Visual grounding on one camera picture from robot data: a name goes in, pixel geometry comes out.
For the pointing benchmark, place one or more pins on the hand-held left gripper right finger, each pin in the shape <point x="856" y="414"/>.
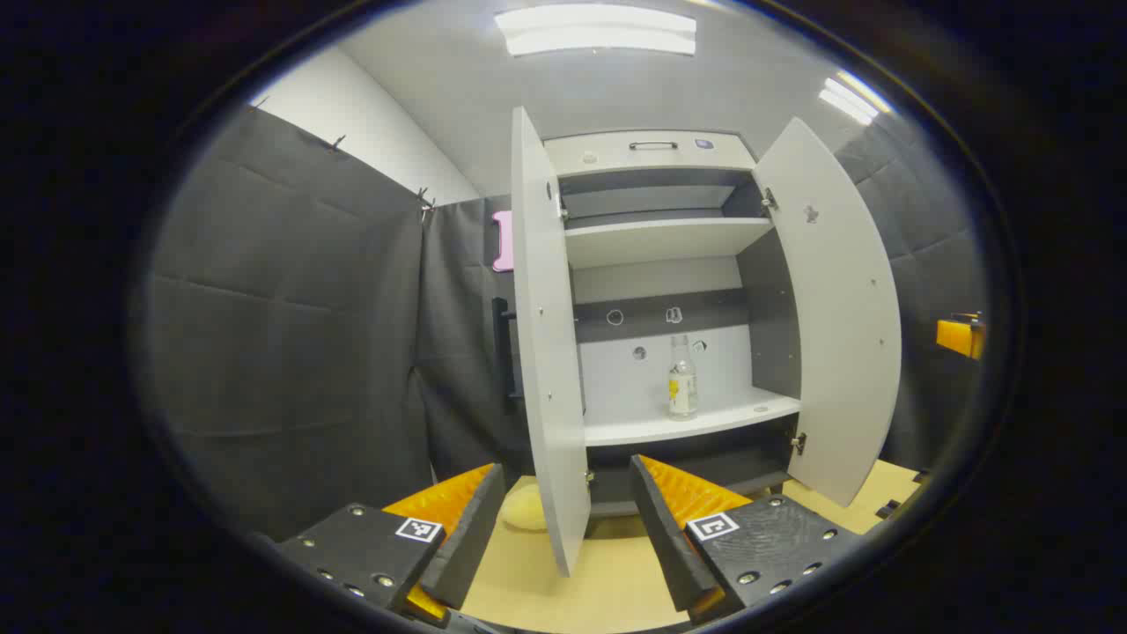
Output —
<point x="669" y="546"/>

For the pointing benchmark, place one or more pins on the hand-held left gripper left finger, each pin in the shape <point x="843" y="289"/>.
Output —
<point x="467" y="537"/>

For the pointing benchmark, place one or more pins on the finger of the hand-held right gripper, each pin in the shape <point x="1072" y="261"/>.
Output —
<point x="960" y="339"/>

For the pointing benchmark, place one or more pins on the grey cabinet door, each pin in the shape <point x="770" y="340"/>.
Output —
<point x="546" y="352"/>
<point x="836" y="308"/>

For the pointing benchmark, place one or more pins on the clear plastic bottle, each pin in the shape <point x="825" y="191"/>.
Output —
<point x="682" y="383"/>

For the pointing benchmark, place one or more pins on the grey cabinet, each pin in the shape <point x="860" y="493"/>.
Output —
<point x="660" y="242"/>

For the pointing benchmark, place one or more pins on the grey cabinet drawer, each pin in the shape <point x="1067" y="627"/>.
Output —
<point x="616" y="157"/>

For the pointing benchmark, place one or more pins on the ceiling light panel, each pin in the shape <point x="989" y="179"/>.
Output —
<point x="594" y="29"/>
<point x="850" y="97"/>

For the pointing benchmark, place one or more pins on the black backdrop cloth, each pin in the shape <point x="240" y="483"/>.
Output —
<point x="290" y="308"/>

